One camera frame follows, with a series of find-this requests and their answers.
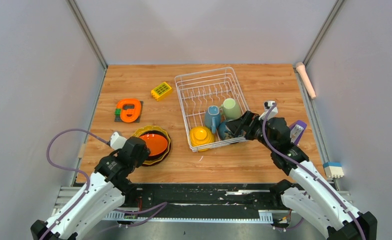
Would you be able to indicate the light green mug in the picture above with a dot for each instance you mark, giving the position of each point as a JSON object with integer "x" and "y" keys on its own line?
{"x": 231, "y": 109}

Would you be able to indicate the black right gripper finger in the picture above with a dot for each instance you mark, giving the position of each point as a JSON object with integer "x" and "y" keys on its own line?
{"x": 242, "y": 123}
{"x": 243, "y": 132}

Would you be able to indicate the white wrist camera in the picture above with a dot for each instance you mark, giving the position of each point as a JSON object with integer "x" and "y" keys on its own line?
{"x": 117, "y": 141}
{"x": 270, "y": 110}

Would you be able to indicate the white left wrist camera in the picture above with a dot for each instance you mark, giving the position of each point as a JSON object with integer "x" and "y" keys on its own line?
{"x": 117, "y": 141}

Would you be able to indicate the pink cylinder handle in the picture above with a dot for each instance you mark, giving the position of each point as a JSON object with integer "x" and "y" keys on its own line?
{"x": 301, "y": 69}

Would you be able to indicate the yellow toy block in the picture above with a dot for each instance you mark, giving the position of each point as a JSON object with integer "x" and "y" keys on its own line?
{"x": 161, "y": 91}

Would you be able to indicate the white blue toy block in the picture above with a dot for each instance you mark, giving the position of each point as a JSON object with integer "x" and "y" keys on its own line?
{"x": 333, "y": 170}

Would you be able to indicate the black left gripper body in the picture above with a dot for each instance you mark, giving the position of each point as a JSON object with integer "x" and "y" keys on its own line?
{"x": 145, "y": 153}

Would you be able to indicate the dark blue floral bowl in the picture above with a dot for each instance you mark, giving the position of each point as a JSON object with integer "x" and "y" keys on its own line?
{"x": 224, "y": 132}

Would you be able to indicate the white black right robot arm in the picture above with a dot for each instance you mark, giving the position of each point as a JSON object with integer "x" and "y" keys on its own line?
{"x": 322, "y": 206}

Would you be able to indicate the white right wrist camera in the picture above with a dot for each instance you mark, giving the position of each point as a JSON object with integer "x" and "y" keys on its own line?
{"x": 270, "y": 110}

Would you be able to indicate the black plate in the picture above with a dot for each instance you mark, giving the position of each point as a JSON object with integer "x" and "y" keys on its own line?
{"x": 152, "y": 161}

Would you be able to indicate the orange plate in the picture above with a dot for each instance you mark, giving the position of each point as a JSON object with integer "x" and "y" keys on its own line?
{"x": 156, "y": 143}

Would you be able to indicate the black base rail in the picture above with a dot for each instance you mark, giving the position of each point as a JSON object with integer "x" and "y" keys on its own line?
{"x": 205, "y": 202}

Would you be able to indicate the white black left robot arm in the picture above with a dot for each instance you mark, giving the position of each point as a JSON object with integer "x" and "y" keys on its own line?
{"x": 107, "y": 189}

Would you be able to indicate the white wire dish rack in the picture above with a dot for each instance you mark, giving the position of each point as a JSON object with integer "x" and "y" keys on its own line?
{"x": 198, "y": 90}

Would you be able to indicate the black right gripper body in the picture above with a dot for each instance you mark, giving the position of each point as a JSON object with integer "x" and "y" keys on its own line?
{"x": 256, "y": 130}

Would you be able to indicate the orange handle toy on pad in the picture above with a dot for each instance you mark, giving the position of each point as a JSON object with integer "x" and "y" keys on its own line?
{"x": 128, "y": 110}

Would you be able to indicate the yellow ribbed bowl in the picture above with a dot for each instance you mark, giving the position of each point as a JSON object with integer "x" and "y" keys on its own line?
{"x": 200, "y": 136}

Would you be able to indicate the yellow dotted plate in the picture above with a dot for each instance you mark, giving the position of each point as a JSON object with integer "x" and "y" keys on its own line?
{"x": 141, "y": 130}

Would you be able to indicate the blue dotted mug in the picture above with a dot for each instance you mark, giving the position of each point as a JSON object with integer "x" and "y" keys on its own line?
{"x": 212, "y": 118}

